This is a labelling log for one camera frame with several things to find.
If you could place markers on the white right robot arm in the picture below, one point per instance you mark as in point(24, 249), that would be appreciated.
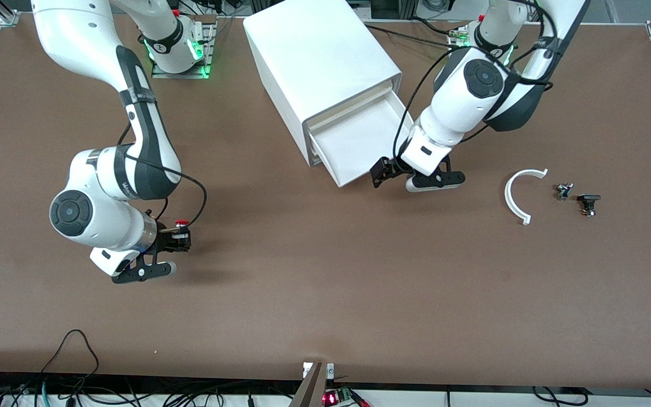
point(88, 34)

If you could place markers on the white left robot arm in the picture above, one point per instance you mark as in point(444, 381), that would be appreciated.
point(472, 96)

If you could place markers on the circuit board with red light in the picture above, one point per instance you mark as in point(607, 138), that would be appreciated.
point(331, 398)

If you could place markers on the red push button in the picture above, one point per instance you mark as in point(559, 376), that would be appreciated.
point(180, 223)

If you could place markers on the white curved plastic piece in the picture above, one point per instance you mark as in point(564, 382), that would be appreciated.
point(507, 196)

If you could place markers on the small grey metal component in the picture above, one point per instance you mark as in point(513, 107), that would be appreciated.
point(564, 191)

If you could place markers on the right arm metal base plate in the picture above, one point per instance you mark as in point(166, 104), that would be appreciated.
point(181, 75)

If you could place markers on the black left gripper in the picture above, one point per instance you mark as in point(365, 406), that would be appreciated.
point(391, 166)

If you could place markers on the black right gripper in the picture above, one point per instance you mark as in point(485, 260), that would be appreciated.
point(166, 239)

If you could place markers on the black knob switch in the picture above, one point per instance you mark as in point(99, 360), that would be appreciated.
point(588, 199)

